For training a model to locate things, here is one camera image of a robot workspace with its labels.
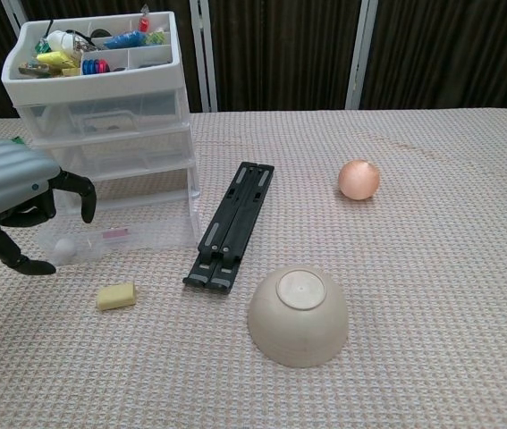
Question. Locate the beige upturned bowl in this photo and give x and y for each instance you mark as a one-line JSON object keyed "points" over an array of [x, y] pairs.
{"points": [[298, 326]]}

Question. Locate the yellow eraser block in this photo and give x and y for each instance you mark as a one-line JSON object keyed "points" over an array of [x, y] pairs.
{"points": [[116, 296]]}

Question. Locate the orange pink ball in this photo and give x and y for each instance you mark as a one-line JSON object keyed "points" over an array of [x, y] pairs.
{"points": [[359, 179]]}

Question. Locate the green snack packet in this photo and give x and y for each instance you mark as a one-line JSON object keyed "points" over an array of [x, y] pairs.
{"points": [[154, 39]]}

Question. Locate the small white ball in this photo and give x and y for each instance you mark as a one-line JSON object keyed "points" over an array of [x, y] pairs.
{"points": [[65, 249]]}

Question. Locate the colourful printed packets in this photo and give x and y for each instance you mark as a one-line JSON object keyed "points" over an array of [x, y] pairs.
{"points": [[34, 69]]}

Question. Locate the white partition frame post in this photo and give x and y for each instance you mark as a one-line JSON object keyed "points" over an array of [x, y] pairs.
{"points": [[204, 53], [360, 53], [14, 11]]}

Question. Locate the blue toy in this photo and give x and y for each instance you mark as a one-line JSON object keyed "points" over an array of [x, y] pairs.
{"points": [[125, 40]]}

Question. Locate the beige woven tablecloth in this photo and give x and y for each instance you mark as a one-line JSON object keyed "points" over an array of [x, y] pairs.
{"points": [[414, 290]]}

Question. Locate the yellow packet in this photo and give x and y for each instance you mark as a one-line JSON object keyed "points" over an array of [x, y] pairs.
{"points": [[54, 58]]}

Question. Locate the white round trinket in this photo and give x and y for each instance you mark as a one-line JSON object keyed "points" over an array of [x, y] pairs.
{"points": [[63, 39]]}

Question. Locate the pink labelled clear case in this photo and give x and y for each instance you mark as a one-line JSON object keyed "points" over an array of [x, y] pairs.
{"points": [[114, 233]]}

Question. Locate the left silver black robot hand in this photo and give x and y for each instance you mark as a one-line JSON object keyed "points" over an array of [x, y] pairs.
{"points": [[7, 179]]}

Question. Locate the black folding laptop stand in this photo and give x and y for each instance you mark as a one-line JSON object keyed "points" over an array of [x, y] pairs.
{"points": [[235, 214]]}

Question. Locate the red plastic-wrapped snack bag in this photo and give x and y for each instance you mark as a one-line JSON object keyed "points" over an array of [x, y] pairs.
{"points": [[144, 22]]}

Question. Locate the white plastic drawer unit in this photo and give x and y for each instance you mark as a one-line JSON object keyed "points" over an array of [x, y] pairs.
{"points": [[92, 78]]}

